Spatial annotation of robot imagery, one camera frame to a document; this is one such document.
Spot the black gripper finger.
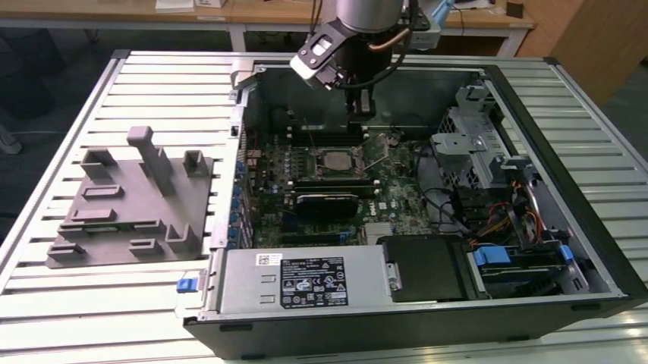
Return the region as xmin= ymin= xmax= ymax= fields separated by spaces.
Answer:
xmin=347 ymin=87 xmax=376 ymax=133

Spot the metal socket cover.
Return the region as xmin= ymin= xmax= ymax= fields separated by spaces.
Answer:
xmin=352 ymin=132 xmax=399 ymax=177

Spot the thin metal locking lever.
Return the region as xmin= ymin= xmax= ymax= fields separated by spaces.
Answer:
xmin=303 ymin=118 xmax=320 ymax=152

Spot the silver CPU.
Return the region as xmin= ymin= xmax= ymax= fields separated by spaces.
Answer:
xmin=320 ymin=150 xmax=358 ymax=174

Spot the CPU socket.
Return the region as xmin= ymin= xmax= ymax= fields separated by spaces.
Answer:
xmin=312 ymin=146 xmax=370 ymax=181

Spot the black RAM slot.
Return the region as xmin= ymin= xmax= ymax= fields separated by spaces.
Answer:
xmin=290 ymin=136 xmax=370 ymax=143
xmin=292 ymin=184 xmax=379 ymax=190
xmin=292 ymin=180 xmax=379 ymax=187
xmin=286 ymin=127 xmax=370 ymax=135
xmin=292 ymin=190 xmax=378 ymax=196
xmin=292 ymin=187 xmax=378 ymax=193
xmin=286 ymin=132 xmax=370 ymax=139

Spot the green motherboard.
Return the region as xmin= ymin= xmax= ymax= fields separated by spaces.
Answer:
xmin=241 ymin=127 xmax=437 ymax=247

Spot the silver metal drive cage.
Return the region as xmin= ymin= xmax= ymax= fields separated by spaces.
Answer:
xmin=427 ymin=85 xmax=511 ymax=190

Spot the black graphics card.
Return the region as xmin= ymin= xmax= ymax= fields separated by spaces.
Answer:
xmin=295 ymin=192 xmax=362 ymax=221

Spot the silver chipset heatsink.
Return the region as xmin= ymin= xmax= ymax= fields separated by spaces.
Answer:
xmin=363 ymin=222 xmax=395 ymax=238

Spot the black expansion slot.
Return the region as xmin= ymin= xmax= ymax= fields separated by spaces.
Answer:
xmin=280 ymin=234 xmax=368 ymax=246

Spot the silver power supply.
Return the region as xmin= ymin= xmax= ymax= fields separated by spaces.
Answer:
xmin=199 ymin=244 xmax=400 ymax=315

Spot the wooden cabinet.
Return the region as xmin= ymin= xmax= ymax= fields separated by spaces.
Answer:
xmin=518 ymin=0 xmax=648 ymax=107

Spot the hard disk in blue carrier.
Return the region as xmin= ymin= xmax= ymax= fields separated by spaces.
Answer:
xmin=467 ymin=244 xmax=575 ymax=299

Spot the grey parts rack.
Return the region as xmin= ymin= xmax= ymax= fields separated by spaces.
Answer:
xmin=44 ymin=124 xmax=213 ymax=270

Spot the wooden desk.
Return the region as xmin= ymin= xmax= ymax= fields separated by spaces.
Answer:
xmin=0 ymin=0 xmax=537 ymax=58

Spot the black PC case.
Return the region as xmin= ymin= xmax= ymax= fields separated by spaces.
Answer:
xmin=173 ymin=56 xmax=648 ymax=361

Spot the green RAM stick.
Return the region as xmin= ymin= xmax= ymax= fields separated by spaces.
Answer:
xmin=82 ymin=222 xmax=137 ymax=231

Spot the black office chair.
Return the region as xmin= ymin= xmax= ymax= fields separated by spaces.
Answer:
xmin=0 ymin=28 xmax=66 ymax=121

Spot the grey stand foot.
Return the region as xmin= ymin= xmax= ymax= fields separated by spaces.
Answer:
xmin=0 ymin=124 xmax=24 ymax=155

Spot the orange yellow wire bundle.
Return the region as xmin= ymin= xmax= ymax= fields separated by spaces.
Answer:
xmin=470 ymin=202 xmax=545 ymax=243

